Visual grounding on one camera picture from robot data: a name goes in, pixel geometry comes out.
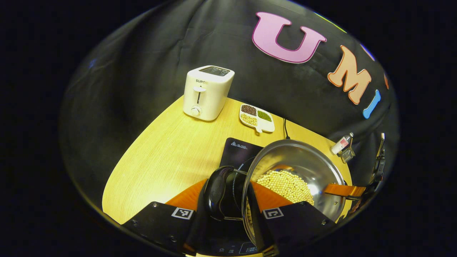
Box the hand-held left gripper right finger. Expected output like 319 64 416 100
246 180 338 256

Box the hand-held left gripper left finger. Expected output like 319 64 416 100
121 178 211 256

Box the steel pot with black handles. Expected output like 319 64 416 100
204 139 352 247

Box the black induction cooktop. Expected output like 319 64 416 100
207 137 266 256

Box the clear bottle with pink label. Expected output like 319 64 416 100
330 132 354 155

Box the pile of soybeans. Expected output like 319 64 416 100
246 170 315 229

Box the white divided dish with beans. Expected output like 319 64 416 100
239 104 275 133

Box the white toaster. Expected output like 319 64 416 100
183 65 235 121

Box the black backdrop cloth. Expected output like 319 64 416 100
59 0 400 211

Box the metal wire basket holder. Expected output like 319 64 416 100
337 146 356 163

